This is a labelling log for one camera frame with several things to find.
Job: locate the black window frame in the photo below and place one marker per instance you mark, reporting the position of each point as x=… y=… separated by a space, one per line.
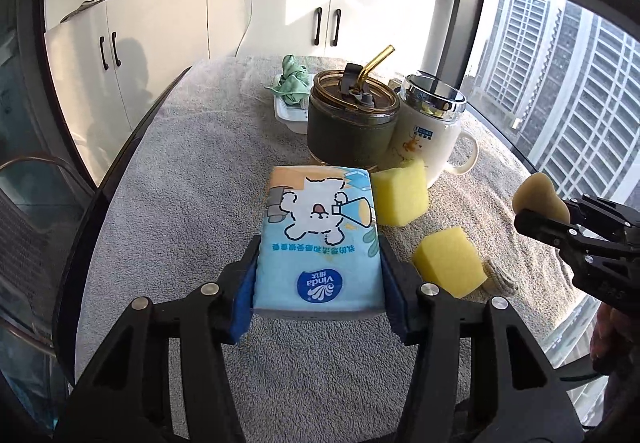
x=460 y=23

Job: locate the green tumbler with amber straw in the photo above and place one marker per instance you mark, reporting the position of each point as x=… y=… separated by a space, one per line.
x=345 y=133

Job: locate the metal frame chair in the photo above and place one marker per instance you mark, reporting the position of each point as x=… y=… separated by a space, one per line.
x=30 y=233

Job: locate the white cabinet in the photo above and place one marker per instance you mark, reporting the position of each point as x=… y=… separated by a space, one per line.
x=175 y=23

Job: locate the grey fleece blanket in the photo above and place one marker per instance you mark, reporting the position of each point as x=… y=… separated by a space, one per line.
x=190 y=173

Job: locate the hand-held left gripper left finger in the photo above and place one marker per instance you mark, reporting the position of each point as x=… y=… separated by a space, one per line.
x=245 y=295

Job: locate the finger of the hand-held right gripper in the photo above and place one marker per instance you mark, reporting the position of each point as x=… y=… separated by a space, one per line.
x=610 y=215
x=550 y=229

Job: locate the flat paper sheets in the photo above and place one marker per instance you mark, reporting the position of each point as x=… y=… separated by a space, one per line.
x=82 y=10

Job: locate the white mug with chrome lid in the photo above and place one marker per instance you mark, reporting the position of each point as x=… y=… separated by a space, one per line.
x=425 y=148

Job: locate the person's right hand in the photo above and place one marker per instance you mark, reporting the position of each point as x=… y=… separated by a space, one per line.
x=617 y=338

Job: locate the white plastic tray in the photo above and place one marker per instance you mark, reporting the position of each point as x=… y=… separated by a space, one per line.
x=290 y=115

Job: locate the tan peanut-shaped sponge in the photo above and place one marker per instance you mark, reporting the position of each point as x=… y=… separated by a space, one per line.
x=540 y=193

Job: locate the green floral cloth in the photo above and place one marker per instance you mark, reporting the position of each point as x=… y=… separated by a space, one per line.
x=295 y=83

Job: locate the grey knitted coaster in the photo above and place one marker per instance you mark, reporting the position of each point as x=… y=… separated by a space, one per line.
x=497 y=279

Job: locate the high-rise building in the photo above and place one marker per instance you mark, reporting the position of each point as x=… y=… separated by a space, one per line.
x=550 y=73

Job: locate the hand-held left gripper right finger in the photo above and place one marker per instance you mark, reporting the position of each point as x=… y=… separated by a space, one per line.
x=396 y=295

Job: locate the yellow sponge block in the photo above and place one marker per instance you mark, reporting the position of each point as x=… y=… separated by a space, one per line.
x=400 y=195
x=450 y=263

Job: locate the blue tissue pack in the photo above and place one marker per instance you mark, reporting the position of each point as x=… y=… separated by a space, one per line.
x=320 y=233

